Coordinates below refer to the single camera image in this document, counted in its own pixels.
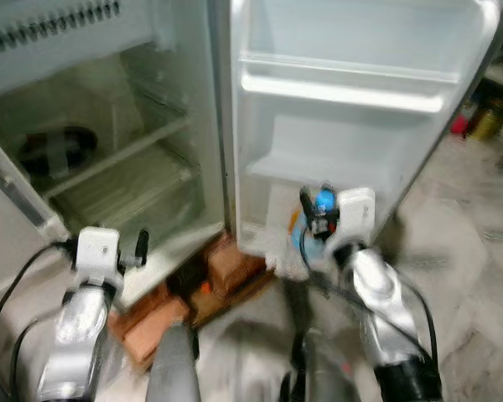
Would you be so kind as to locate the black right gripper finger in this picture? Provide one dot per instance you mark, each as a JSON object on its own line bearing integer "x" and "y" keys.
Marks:
{"x": 306, "y": 203}

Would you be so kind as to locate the gold jar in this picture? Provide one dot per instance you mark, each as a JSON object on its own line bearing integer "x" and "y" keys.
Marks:
{"x": 486, "y": 124}

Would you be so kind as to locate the small red container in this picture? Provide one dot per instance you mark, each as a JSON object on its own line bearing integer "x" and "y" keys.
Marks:
{"x": 460, "y": 126}

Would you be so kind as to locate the grey fridge door with sticker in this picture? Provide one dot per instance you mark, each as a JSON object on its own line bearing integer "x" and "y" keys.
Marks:
{"x": 344, "y": 142}

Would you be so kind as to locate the black round item grey band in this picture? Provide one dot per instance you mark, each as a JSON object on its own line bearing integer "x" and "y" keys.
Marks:
{"x": 54, "y": 152}

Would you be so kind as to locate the clear bottle with blue cap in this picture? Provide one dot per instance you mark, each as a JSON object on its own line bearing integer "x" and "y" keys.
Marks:
{"x": 324, "y": 202}

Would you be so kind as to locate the grey freezer compartment flap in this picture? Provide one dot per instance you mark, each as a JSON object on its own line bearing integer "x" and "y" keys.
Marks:
{"x": 67, "y": 46}

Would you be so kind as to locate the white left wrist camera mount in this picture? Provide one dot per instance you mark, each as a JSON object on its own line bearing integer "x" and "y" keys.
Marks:
{"x": 96, "y": 251}

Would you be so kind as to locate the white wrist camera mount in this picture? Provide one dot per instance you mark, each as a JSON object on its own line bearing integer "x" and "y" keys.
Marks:
{"x": 96, "y": 251}
{"x": 356, "y": 216}

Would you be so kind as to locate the red clay brick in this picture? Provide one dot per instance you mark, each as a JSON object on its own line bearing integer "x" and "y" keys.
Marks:
{"x": 235, "y": 266}
{"x": 155, "y": 327}

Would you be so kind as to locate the grey small fridge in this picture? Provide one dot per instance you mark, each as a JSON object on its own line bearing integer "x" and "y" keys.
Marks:
{"x": 109, "y": 109}

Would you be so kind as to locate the clear fridge shelf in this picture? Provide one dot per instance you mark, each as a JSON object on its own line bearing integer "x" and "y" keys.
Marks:
{"x": 126, "y": 155}

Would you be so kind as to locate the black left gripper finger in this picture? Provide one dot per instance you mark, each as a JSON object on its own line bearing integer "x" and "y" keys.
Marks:
{"x": 142, "y": 244}

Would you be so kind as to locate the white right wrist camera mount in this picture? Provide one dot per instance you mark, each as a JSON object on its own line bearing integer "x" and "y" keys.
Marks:
{"x": 356, "y": 216}

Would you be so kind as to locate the grey robot left leg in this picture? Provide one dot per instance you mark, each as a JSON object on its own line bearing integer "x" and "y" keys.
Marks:
{"x": 174, "y": 368}

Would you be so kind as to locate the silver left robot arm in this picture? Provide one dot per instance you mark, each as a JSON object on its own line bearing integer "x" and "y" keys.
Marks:
{"x": 75, "y": 335}

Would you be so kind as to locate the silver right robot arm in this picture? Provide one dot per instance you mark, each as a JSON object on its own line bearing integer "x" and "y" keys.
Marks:
{"x": 386, "y": 310}

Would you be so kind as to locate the white fridge door rack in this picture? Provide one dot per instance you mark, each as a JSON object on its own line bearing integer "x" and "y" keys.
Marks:
{"x": 344, "y": 84}

